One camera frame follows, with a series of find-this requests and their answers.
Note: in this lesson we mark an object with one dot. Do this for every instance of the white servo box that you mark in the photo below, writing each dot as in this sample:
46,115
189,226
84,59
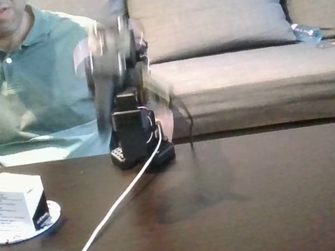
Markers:
11,204

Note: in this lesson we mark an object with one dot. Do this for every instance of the person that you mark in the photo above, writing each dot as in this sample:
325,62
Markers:
22,91

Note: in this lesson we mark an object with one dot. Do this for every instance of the wide grey sofa cushion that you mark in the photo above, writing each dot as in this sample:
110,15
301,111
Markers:
207,14

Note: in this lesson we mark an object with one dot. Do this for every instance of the round white coaster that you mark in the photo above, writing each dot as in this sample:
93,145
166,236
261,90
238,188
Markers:
53,213

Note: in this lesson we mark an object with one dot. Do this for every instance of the grey fabric sofa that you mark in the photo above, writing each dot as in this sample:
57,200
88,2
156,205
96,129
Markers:
260,85

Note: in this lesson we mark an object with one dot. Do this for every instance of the clear plastic water bottle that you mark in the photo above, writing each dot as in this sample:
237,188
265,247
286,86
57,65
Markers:
307,32

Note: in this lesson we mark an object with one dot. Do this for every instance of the clear plastic wrapper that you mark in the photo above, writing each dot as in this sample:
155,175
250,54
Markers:
330,44

